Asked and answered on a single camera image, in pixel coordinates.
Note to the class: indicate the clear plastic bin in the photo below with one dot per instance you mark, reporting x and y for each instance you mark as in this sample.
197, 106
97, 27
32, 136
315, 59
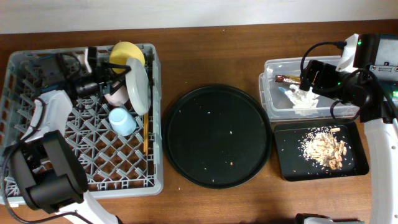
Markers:
274, 100

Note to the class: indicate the gold brown snack wrapper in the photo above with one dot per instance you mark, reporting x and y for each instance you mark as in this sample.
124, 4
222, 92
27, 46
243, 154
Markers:
287, 79

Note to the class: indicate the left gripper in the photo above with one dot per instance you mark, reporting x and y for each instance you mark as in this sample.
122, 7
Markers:
101, 78

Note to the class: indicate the white napkin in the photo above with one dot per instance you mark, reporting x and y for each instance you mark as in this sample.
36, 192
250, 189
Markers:
301, 99

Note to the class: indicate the blue cup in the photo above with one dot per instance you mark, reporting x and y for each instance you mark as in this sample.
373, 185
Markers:
122, 121

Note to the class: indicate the pink cup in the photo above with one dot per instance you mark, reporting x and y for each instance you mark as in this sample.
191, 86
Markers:
118, 98

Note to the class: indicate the wooden chopstick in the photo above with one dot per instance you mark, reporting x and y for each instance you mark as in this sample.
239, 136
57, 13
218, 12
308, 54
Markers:
145, 133
147, 137

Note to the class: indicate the round black tray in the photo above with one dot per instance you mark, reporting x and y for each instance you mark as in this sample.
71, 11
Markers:
217, 136

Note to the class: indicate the black rectangular tray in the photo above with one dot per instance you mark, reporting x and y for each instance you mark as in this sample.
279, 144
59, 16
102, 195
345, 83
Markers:
296, 165

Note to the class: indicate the grey round plate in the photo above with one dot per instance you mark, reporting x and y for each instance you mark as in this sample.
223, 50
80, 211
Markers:
138, 88

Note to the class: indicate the yellow bowl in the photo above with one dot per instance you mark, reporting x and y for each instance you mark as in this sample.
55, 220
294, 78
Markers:
125, 50

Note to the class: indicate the food scraps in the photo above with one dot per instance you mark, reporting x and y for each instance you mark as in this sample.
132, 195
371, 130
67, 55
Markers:
322, 146

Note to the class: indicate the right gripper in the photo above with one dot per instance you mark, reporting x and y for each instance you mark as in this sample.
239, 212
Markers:
310, 76

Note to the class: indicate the grey dishwasher rack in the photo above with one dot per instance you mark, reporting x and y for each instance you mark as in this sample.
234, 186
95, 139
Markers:
116, 166

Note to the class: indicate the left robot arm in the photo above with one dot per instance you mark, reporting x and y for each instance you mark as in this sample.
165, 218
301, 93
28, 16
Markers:
47, 173

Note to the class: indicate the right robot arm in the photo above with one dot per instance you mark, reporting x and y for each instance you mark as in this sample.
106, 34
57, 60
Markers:
367, 62

